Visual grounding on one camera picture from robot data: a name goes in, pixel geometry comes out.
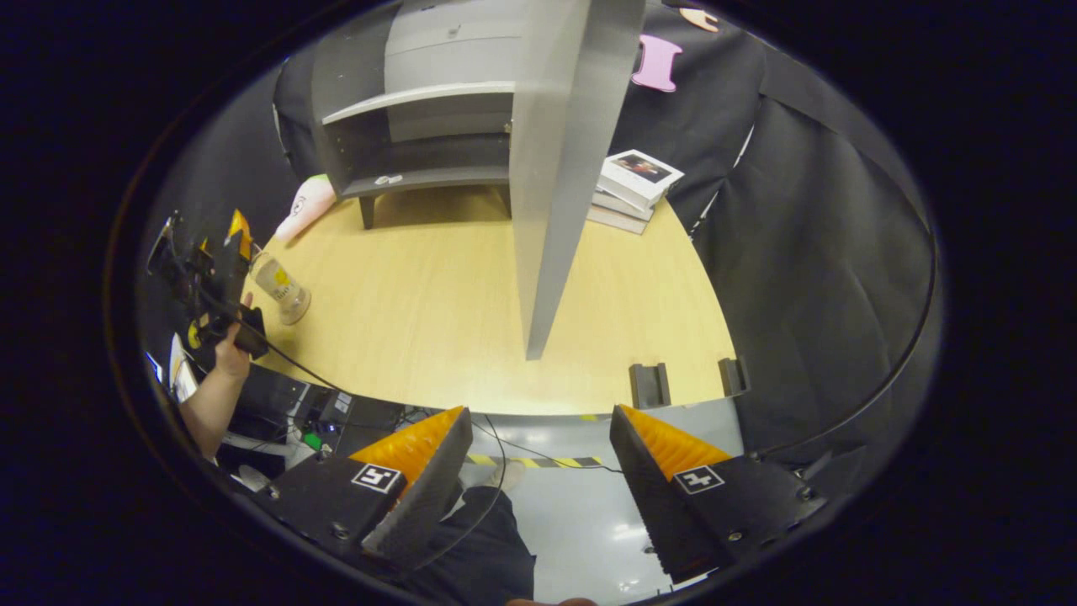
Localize dark grey cabinet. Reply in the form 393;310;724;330
310;0;649;231

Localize person's light shoe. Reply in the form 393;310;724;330
486;460;528;493

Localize pink plush toy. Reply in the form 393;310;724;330
273;174;337;245

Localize light grey cabinet door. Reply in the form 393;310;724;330
508;0;649;361

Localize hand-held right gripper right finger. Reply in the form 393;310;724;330
609;404;830;586

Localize grey cabinet shelf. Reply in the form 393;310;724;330
322;81;516;125

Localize clear plastic bottle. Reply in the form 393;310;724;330
250;251;312;327

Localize person's dark trousers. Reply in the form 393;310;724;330
402;486;537;606

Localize plain white book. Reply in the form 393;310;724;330
586;205;650;236
592;190;657;222

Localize black equipment box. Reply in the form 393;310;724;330
217;362;408;472

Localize black table clamp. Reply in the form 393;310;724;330
717;356;751;399
629;362;672;411

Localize white book photo cover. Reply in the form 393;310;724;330
597;149;685;211

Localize white paper sheet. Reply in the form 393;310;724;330
167;334;199;405

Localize yellow black floor tape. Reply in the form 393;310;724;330
465;454;603;470

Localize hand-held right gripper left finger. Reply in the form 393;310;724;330
251;406;475;573

